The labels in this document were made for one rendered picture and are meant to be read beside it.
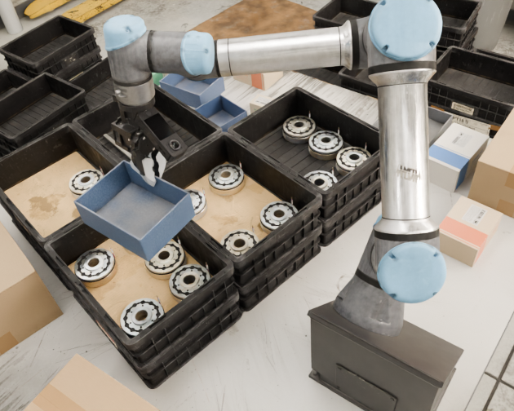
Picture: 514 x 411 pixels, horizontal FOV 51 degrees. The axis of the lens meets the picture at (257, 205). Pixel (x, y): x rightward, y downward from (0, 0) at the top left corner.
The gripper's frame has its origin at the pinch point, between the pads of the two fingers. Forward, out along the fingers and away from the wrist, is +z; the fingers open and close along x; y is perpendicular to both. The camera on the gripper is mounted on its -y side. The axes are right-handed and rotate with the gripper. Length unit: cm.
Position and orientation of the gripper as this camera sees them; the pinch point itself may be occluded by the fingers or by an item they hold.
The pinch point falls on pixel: (156, 181)
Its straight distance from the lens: 119.9
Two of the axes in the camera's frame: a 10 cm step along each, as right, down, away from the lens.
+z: 0.1, 7.5, 6.6
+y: -7.8, -4.1, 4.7
